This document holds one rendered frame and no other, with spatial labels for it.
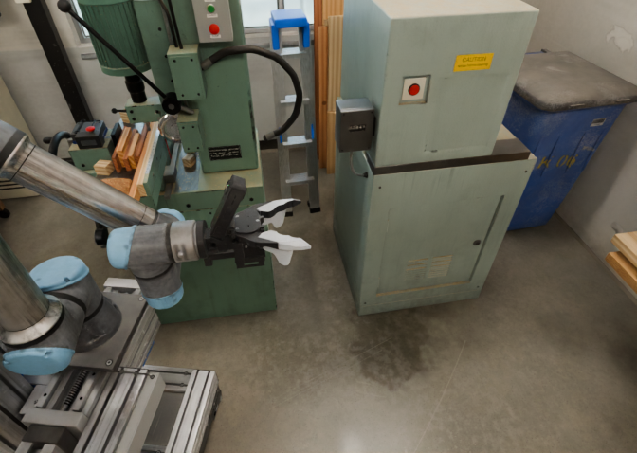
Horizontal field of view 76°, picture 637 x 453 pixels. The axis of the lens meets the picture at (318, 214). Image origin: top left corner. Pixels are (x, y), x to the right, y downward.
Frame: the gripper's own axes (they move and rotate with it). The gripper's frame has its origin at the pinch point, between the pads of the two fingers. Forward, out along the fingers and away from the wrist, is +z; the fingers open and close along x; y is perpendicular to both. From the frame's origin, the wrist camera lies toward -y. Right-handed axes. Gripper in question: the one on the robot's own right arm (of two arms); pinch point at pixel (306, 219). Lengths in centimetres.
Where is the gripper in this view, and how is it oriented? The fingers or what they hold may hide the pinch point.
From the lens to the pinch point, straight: 76.4
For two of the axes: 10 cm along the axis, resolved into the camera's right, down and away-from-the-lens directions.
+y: 0.2, 8.3, 5.6
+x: 1.6, 5.5, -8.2
